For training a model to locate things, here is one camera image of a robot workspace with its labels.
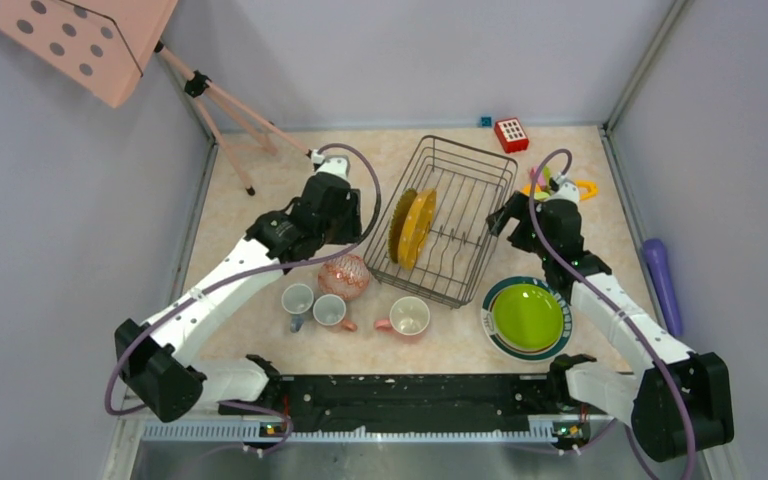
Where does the grey wire dish rack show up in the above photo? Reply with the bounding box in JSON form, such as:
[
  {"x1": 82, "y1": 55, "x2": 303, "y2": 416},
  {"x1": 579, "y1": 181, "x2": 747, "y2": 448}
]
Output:
[{"x1": 363, "y1": 135, "x2": 518, "y2": 308}]

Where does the lime green plate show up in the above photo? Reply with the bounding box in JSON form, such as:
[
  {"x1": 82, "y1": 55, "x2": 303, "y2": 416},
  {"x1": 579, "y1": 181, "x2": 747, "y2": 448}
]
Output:
[{"x1": 491, "y1": 284, "x2": 565, "y2": 354}]

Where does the yellow polka dot plate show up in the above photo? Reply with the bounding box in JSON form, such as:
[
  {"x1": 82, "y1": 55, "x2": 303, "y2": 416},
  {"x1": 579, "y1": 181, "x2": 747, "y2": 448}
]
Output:
[{"x1": 397, "y1": 188, "x2": 437, "y2": 270}]

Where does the red patterned bowl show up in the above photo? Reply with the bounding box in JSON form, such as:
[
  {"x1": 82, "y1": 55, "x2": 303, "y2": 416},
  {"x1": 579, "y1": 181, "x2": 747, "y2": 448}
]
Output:
[{"x1": 317, "y1": 254, "x2": 371, "y2": 302}]

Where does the colourful toy block stack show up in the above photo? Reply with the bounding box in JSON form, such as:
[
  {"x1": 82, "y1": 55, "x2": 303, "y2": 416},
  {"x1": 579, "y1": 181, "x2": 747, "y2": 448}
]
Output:
[{"x1": 521, "y1": 167, "x2": 551, "y2": 201}]

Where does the grey white mug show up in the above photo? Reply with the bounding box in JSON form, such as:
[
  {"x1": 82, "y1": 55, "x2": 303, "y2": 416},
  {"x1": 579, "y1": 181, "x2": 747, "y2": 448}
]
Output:
[{"x1": 281, "y1": 283, "x2": 315, "y2": 333}]

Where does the pink tripod stand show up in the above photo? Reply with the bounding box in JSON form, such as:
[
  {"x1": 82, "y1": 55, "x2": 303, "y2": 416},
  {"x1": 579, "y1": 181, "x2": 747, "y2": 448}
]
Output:
[{"x1": 154, "y1": 40, "x2": 313, "y2": 196}]

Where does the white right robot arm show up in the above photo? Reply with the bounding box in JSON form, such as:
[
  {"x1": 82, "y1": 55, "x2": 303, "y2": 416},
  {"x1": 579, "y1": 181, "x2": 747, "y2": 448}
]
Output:
[{"x1": 486, "y1": 192, "x2": 735, "y2": 462}]

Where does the purple handle tool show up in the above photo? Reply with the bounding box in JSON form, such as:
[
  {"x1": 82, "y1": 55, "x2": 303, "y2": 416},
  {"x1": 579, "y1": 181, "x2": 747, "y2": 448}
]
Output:
[{"x1": 642, "y1": 238, "x2": 684, "y2": 337}]

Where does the pink dotted board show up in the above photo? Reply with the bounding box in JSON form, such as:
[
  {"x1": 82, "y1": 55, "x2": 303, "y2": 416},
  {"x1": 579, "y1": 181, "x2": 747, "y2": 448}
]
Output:
[{"x1": 0, "y1": 0, "x2": 178, "y2": 108}]

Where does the yellow triangle toy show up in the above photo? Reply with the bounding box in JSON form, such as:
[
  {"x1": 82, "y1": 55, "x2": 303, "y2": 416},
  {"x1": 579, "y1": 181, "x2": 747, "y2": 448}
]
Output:
[{"x1": 575, "y1": 180, "x2": 599, "y2": 202}]

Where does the large pink mug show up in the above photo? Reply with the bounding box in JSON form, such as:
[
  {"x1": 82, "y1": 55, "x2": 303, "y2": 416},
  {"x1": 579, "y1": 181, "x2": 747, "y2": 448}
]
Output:
[{"x1": 373, "y1": 296, "x2": 431, "y2": 340}]

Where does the red toy block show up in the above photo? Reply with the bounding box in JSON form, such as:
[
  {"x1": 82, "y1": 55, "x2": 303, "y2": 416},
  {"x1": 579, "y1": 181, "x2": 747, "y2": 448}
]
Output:
[{"x1": 493, "y1": 117, "x2": 530, "y2": 154}]

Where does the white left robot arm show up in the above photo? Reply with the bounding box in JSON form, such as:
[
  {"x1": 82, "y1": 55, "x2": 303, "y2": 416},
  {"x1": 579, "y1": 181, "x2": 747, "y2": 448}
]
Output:
[{"x1": 114, "y1": 167, "x2": 368, "y2": 422}]

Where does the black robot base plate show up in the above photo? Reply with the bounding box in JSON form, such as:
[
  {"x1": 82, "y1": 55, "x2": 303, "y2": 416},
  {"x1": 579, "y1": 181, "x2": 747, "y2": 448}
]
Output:
[{"x1": 253, "y1": 374, "x2": 598, "y2": 434}]

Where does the small pink mug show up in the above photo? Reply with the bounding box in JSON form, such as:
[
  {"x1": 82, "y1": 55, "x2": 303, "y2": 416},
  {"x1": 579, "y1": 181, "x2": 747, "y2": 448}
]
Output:
[{"x1": 312, "y1": 294, "x2": 357, "y2": 332}]

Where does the white plate teal rim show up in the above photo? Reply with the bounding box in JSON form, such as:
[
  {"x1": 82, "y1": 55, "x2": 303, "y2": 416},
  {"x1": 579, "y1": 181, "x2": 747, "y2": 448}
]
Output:
[{"x1": 481, "y1": 276, "x2": 573, "y2": 362}]

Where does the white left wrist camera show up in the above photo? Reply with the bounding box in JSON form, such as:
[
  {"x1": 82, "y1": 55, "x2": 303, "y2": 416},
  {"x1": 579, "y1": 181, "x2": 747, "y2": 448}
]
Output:
[{"x1": 309, "y1": 150, "x2": 351, "y2": 181}]

